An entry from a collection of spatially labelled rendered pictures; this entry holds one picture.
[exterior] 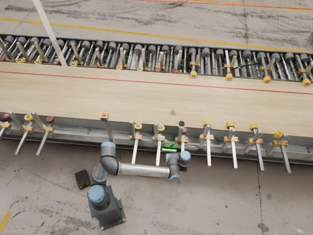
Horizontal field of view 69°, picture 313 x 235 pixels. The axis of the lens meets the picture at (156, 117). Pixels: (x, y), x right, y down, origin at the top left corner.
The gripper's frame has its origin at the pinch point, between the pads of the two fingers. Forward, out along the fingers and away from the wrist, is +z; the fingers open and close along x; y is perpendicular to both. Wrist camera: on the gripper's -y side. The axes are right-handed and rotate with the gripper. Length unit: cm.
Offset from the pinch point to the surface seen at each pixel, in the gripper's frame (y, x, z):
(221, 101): -85, 43, -8
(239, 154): -28, 64, 13
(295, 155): -33, 127, 12
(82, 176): -5, -123, 71
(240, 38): -337, 122, 82
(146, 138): -43, -42, 21
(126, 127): -52, -67, 14
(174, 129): -52, -9, 9
